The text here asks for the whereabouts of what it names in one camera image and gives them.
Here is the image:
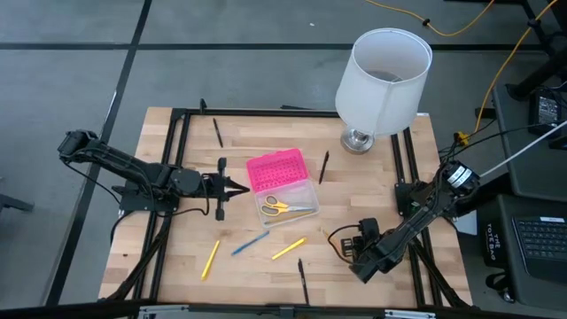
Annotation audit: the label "white shade table lamp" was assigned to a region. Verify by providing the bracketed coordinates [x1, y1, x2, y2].
[334, 27, 433, 155]

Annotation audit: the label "yellow handled scissors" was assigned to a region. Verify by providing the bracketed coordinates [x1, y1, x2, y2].
[259, 194, 316, 218]

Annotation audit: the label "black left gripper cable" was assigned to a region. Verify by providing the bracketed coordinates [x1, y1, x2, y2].
[167, 176, 212, 218]

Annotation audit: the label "dark grey desk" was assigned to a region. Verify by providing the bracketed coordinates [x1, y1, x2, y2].
[491, 82, 567, 203]
[495, 193, 567, 311]

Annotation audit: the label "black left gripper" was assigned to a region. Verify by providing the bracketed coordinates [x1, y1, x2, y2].
[199, 157, 251, 222]

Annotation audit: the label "olive brown pencil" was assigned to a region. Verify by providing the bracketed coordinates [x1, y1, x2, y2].
[264, 211, 315, 225]

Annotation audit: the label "blue pen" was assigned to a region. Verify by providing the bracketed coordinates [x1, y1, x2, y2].
[230, 230, 271, 257]

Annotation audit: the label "white cable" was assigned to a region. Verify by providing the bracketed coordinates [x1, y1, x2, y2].
[478, 119, 567, 179]

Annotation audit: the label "black pen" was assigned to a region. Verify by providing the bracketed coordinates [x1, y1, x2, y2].
[212, 117, 224, 149]
[318, 150, 330, 185]
[297, 258, 310, 307]

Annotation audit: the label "black aluminium table frame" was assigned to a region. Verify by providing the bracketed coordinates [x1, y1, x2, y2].
[97, 97, 474, 309]

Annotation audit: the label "black laptop keyboard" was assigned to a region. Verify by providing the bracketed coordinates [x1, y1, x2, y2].
[511, 215, 567, 284]

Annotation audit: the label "black power supply brick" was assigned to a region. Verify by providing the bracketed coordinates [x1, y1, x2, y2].
[527, 87, 567, 139]

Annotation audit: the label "clear supply box pink lid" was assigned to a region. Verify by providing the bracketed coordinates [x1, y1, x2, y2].
[245, 147, 320, 229]

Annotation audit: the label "grey chair base leg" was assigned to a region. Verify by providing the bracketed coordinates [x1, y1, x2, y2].
[0, 176, 35, 214]

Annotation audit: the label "black stand legs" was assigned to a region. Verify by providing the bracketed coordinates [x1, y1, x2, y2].
[504, 0, 567, 102]

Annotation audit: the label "silver bracket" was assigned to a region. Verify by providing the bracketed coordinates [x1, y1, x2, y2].
[384, 308, 438, 319]
[136, 304, 191, 319]

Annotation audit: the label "black camera rig bar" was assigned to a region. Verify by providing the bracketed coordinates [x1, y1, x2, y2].
[0, 300, 567, 319]

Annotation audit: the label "yellow extension cable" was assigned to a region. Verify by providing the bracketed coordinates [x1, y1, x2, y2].
[364, 0, 496, 38]
[455, 0, 560, 146]

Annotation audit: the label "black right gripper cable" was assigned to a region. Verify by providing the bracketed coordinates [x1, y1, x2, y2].
[327, 223, 362, 266]

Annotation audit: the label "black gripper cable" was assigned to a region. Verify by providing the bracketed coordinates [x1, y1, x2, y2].
[327, 223, 362, 266]
[167, 176, 212, 218]

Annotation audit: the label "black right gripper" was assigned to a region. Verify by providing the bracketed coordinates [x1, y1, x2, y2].
[340, 216, 382, 265]

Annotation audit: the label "white paper sheet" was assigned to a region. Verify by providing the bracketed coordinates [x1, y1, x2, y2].
[452, 215, 478, 237]

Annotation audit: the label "yellow pen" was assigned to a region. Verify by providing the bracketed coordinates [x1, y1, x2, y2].
[200, 239, 221, 282]
[271, 237, 307, 261]

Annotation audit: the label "black tote bag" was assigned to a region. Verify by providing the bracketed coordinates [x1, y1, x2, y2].
[479, 219, 518, 306]

